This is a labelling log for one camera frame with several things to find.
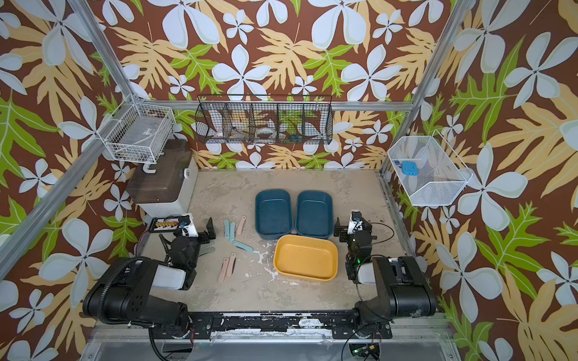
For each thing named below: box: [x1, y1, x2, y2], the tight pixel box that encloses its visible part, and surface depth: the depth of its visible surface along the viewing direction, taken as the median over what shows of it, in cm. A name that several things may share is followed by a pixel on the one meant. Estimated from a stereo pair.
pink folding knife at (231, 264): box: [226, 251, 238, 278], surface depth 90 cm
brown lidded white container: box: [125, 138, 200, 217], surface depth 96 cm
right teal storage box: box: [295, 189, 335, 240], surface depth 103 cm
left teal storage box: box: [255, 188, 294, 240], surface depth 104 cm
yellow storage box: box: [273, 234, 339, 283], surface depth 90 cm
